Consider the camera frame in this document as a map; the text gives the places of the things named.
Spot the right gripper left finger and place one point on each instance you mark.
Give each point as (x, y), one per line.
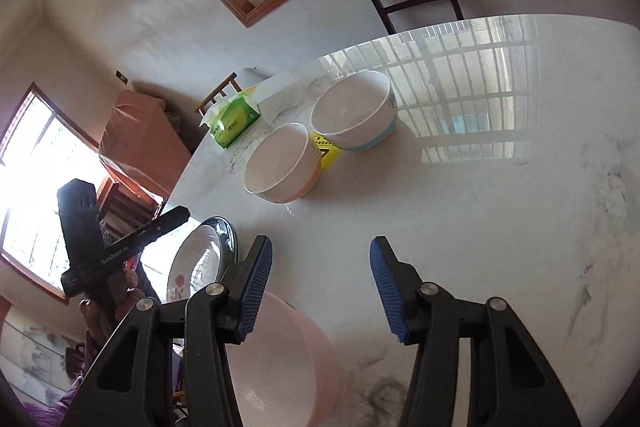
(129, 383)

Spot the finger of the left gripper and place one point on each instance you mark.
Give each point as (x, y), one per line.
(165, 223)

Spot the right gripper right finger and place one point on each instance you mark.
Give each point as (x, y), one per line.
(511, 384)

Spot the white floral shallow plate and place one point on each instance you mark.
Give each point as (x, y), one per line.
(199, 261)

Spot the large blue patterned plate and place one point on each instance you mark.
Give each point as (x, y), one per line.
(227, 242)

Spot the large pink bowl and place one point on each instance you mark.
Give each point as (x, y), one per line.
(285, 373)

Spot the white bowl pink stripe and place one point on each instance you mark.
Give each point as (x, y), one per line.
(285, 165)

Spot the white bowl blue print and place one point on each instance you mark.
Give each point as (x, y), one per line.
(358, 112)

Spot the person's left hand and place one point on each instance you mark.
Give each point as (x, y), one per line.
(101, 317)

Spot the orange covered furniture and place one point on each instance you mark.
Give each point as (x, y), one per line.
(140, 148)

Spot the green tissue pack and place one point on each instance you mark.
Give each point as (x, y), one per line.
(227, 120)

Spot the light wooden chair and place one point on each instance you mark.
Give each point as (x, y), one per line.
(220, 91)

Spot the purple patterned clothing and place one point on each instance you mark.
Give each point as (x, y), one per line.
(53, 416)

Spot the yellow warning sticker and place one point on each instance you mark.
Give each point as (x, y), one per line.
(328, 151)

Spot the side window wooden frame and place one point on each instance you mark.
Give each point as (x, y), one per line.
(41, 150)

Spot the black wall switch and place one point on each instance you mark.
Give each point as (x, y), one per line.
(121, 77)

